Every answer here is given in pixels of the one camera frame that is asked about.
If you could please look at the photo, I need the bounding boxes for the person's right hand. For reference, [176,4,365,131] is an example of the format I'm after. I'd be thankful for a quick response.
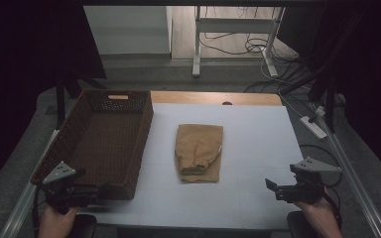
[293,194,340,234]

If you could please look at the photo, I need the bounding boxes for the white power strip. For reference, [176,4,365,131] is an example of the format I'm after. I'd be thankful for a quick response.
[299,115,328,140]

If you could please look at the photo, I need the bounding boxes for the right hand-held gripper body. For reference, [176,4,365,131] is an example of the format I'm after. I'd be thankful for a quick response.
[275,157,343,204]

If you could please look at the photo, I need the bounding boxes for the aluminium rail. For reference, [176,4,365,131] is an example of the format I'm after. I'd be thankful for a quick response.
[311,102,381,238]
[0,129,61,238]

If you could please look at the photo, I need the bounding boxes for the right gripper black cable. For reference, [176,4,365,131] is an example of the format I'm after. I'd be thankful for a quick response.
[322,184,343,230]

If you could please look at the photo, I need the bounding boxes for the black tripod stand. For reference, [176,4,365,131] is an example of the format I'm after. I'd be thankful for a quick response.
[55,74,107,131]

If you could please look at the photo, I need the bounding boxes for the black armrest pad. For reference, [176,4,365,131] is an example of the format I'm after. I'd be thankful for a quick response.
[66,213,98,238]
[286,211,313,238]

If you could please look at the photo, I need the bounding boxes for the dark curtain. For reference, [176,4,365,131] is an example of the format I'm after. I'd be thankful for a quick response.
[277,0,381,187]
[0,0,107,196]

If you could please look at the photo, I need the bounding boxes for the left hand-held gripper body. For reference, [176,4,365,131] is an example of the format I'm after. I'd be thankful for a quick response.
[41,161,99,215]

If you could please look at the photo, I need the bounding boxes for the white table mat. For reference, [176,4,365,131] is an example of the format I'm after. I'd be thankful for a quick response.
[78,102,312,231]

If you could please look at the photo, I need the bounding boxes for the white desk frame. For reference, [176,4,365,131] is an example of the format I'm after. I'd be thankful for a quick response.
[191,5,287,79]

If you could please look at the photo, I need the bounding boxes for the person's left hand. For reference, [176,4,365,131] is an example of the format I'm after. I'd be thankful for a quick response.
[38,203,79,238]

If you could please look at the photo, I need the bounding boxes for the tangle of black floor cables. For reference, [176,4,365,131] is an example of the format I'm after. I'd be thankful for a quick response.
[199,31,301,64]

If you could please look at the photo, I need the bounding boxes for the black metal stand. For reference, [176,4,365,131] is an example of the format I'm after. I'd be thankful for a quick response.
[279,9,366,134]

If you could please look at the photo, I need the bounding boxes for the white cable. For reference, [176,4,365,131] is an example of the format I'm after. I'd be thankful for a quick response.
[259,49,309,119]

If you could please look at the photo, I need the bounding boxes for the brown woven basket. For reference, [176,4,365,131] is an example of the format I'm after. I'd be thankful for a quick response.
[30,88,155,201]

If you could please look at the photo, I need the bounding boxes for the tan pants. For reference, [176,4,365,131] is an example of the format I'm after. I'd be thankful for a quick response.
[174,123,224,183]

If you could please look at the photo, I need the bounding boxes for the white cabinet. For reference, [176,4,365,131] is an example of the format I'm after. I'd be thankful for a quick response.
[83,5,174,56]

